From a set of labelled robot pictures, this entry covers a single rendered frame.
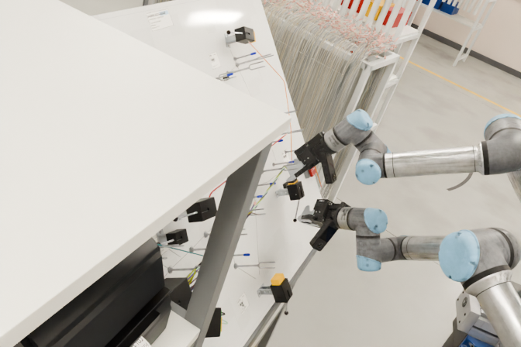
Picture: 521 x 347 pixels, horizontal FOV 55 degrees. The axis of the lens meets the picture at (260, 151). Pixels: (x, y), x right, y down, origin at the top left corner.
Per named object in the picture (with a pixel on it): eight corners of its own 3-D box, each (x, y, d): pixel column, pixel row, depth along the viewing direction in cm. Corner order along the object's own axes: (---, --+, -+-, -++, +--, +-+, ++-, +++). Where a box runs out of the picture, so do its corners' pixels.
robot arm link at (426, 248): (538, 223, 128) (401, 229, 171) (510, 226, 123) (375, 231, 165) (545, 270, 126) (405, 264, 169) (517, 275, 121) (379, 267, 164)
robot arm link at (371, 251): (395, 269, 157) (394, 234, 158) (367, 273, 152) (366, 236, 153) (378, 266, 164) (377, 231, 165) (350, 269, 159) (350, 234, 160)
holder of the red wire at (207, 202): (150, 211, 127) (182, 207, 121) (183, 200, 138) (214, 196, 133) (153, 231, 127) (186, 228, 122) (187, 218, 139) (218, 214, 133)
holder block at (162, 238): (139, 237, 123) (161, 235, 119) (164, 228, 131) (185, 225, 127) (143, 255, 123) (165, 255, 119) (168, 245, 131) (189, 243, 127)
